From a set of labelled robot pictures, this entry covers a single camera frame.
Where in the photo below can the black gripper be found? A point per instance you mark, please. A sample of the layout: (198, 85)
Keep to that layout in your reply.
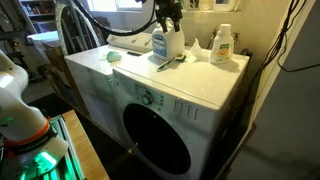
(169, 8)

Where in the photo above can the small white detergent bottle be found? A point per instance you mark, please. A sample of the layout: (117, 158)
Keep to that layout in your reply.
(221, 46)

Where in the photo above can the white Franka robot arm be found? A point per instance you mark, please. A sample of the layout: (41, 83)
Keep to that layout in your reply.
(20, 110)

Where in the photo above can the large white detergent jug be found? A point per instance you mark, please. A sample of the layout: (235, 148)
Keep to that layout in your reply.
(168, 45)

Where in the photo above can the green plastic bottle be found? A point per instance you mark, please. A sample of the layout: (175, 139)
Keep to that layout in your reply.
(114, 56)

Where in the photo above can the white container blue label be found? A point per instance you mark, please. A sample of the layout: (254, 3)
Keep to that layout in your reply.
(224, 4)

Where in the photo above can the white front-load washer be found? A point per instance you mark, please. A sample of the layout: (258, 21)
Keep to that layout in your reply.
(186, 100)

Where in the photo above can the folded ironing board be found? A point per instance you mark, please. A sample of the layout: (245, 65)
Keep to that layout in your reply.
(75, 30)

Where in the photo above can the white top-load dryer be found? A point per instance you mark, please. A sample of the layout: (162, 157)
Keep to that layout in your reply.
(90, 76)

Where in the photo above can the wooden bench top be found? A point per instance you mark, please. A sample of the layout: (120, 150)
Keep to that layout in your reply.
(85, 146)

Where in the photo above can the wall water valve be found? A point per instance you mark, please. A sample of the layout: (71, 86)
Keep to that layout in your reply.
(212, 38)

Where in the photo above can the white wall shelf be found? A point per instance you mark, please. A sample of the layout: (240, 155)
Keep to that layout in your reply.
(213, 11)

